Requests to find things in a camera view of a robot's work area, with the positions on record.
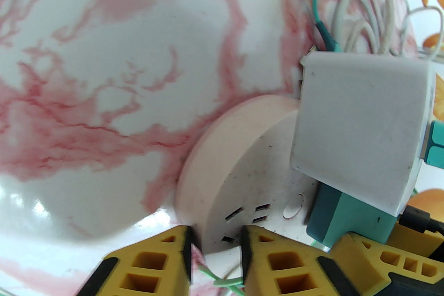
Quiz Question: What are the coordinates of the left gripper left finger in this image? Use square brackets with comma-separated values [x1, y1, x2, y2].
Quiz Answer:
[76, 225, 194, 296]

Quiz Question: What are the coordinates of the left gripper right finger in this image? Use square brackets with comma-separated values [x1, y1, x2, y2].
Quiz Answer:
[240, 225, 370, 296]

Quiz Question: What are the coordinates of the mint green charger dark face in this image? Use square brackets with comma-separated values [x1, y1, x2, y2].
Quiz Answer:
[305, 182, 399, 248]

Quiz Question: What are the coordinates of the white cube charger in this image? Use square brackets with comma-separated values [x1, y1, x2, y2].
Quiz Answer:
[290, 51, 436, 218]

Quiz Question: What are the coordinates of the round pink white socket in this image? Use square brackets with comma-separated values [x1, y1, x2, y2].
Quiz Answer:
[175, 95, 321, 255]

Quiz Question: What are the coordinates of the teal usb plug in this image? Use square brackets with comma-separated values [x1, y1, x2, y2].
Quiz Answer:
[420, 121, 444, 168]

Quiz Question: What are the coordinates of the light green cable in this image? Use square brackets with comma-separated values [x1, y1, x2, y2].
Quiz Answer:
[198, 263, 245, 296]

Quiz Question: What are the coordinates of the white cable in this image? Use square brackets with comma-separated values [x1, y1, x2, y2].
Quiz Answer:
[331, 0, 444, 61]

